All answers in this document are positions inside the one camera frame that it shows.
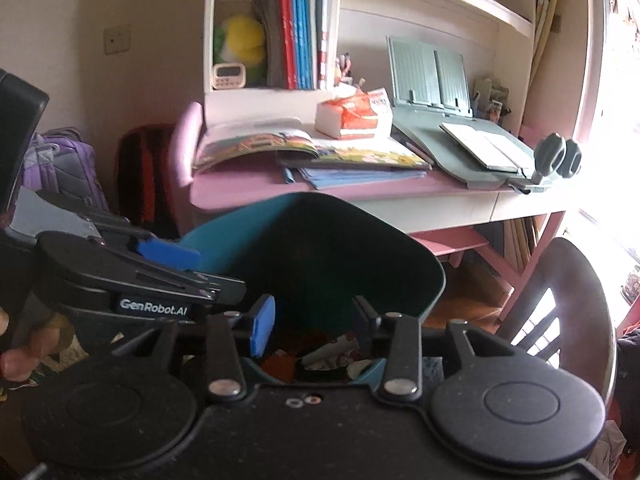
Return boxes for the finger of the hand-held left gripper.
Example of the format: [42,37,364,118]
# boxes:
[132,264,247,307]
[92,215,204,272]

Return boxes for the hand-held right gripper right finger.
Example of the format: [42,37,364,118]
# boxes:
[352,296,516,403]

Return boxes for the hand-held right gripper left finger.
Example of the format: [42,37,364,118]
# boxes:
[117,294,277,403]

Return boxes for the printed white wrapper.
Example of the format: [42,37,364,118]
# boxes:
[300,335,386,371]

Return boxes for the teal trash bin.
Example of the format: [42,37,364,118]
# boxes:
[177,191,447,386]

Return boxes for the person's left hand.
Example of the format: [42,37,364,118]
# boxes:
[0,305,76,382]

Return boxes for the red and black backpack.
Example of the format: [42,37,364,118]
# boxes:
[116,124,181,238]

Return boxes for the pink desk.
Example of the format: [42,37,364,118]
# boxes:
[190,110,576,306]

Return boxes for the purple backpack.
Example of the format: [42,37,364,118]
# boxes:
[20,127,111,211]

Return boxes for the open picture book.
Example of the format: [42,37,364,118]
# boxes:
[192,117,321,172]

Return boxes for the blue paper folder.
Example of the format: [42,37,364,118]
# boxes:
[282,165,428,191]

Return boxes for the flat colourful picture book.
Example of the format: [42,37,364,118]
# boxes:
[277,137,433,171]

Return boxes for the flat boards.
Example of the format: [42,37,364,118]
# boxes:
[502,215,543,271]

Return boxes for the white digital timer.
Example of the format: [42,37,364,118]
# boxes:
[211,62,246,92]

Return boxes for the dark wooden chair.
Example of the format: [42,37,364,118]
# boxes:
[495,237,618,411]

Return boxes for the orange white tissue pack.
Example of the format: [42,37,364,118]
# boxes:
[315,87,393,140]

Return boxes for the open white notebook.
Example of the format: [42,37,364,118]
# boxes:
[440,122,536,173]

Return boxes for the yellow plush toy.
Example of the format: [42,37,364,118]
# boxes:
[214,14,267,86]

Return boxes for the small figurines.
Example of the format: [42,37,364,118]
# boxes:
[336,52,366,88]

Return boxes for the grey clamp knob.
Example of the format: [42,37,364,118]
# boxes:
[515,132,583,193]

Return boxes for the row of books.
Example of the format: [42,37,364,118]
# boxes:
[250,0,335,91]

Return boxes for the pile of clothes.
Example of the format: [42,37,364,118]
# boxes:
[592,322,640,480]

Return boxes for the pen holder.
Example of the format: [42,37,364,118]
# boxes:
[472,76,512,123]

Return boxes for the grey green book stand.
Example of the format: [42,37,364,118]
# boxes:
[385,35,553,191]

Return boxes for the white desk shelf unit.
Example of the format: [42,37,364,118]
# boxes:
[202,0,538,126]

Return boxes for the patterned curtain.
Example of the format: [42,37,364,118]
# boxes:
[530,0,566,86]

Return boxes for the cream wall switch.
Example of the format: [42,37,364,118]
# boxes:
[102,25,132,55]

